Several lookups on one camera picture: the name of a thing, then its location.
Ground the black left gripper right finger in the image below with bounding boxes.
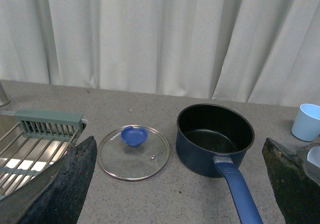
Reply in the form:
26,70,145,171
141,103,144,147
262,138,320,224

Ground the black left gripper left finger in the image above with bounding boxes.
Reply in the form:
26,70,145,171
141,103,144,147
0,136,97,224

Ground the glass lid blue knob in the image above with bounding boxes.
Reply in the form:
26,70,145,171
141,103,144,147
97,125,171,182

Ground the light blue plate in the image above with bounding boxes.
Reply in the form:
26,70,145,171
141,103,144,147
307,146,320,168

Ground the light blue plastic cup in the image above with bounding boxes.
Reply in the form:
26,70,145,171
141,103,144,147
291,103,320,142

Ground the green sink drying rack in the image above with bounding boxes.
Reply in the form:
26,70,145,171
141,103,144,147
0,109,88,199

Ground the dark blue saucepan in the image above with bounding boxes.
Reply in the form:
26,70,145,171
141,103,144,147
176,104,263,224

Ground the white curtain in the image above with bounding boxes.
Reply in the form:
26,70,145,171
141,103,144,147
0,0,320,106

